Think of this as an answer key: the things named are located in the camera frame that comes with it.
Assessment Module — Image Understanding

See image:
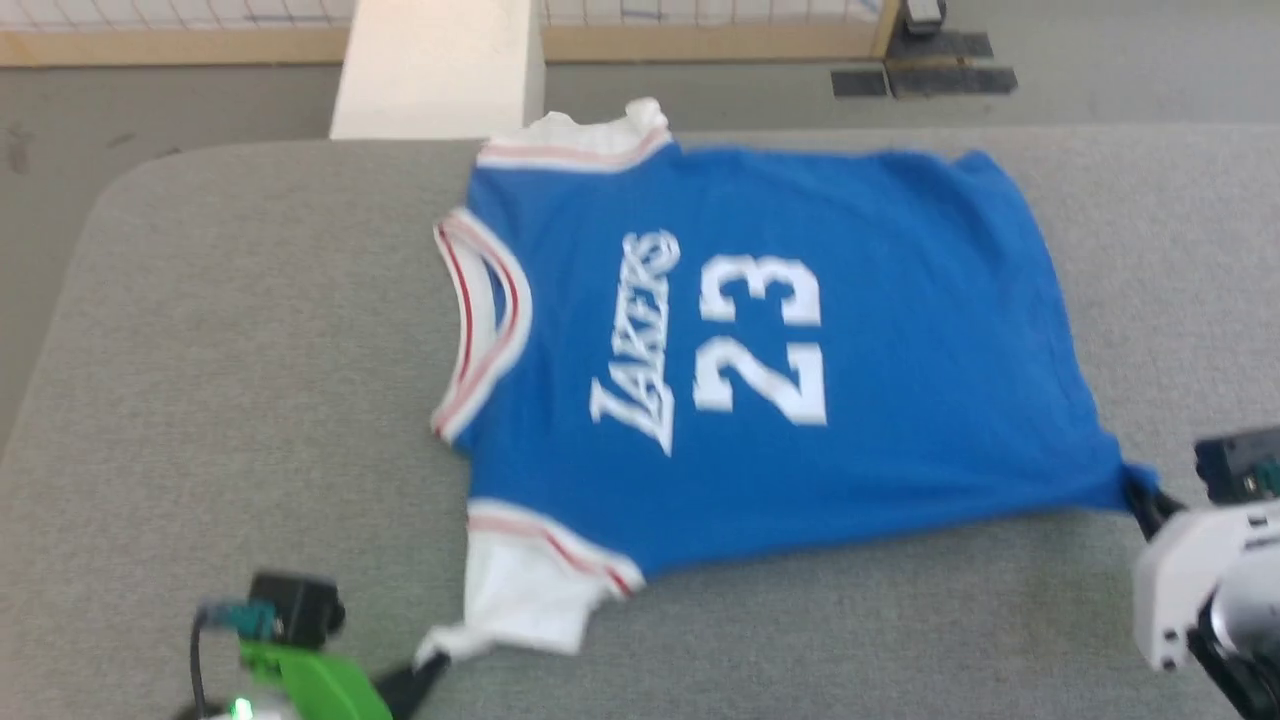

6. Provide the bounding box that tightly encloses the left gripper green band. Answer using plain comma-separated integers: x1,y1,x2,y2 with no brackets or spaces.
238,640,452,720

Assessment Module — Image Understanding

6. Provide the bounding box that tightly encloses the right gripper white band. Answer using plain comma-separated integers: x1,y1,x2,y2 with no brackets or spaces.
1122,477,1280,673

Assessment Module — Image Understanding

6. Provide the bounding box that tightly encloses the blue Lakers jersey shirt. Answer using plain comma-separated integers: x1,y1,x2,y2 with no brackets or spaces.
415,97,1161,666

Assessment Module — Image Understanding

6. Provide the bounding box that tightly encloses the black floor mat strip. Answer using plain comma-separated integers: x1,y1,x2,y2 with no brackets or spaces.
888,31,994,60
887,65,1020,100

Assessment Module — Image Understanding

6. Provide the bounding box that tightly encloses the white box pedestal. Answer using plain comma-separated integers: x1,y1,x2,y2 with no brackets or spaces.
330,0,547,140

